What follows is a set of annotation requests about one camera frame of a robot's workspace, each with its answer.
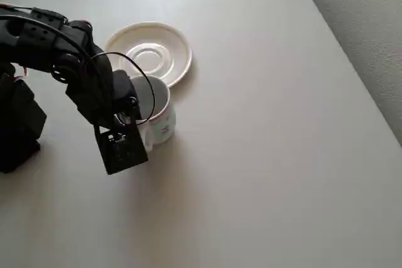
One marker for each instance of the cream white saucer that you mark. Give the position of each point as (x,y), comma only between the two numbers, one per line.
(171,45)

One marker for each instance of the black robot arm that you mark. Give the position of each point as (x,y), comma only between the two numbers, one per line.
(37,45)

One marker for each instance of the white ceramic mug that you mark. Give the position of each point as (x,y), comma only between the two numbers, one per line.
(160,95)

